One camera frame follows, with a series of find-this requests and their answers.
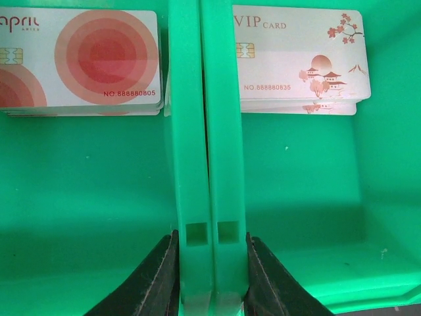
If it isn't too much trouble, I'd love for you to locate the middle green bin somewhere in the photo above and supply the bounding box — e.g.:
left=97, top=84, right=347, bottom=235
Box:
left=201, top=1, right=420, bottom=315

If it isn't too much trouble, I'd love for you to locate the white VIP card stack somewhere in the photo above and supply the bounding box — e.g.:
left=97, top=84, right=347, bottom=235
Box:
left=233, top=5, right=371, bottom=115

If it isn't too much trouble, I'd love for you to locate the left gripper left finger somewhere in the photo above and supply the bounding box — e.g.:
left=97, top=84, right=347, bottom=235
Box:
left=86, top=230, right=180, bottom=316

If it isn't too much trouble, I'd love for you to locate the green bin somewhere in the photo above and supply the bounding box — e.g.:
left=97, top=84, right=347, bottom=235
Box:
left=1, top=1, right=214, bottom=315
left=201, top=1, right=420, bottom=315

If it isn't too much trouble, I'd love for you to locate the left green bin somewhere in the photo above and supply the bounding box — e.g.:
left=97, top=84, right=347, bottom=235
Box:
left=1, top=1, right=214, bottom=315

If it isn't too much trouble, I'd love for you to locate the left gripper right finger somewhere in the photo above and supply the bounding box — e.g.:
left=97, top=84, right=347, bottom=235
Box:
left=243, top=233, right=333, bottom=316

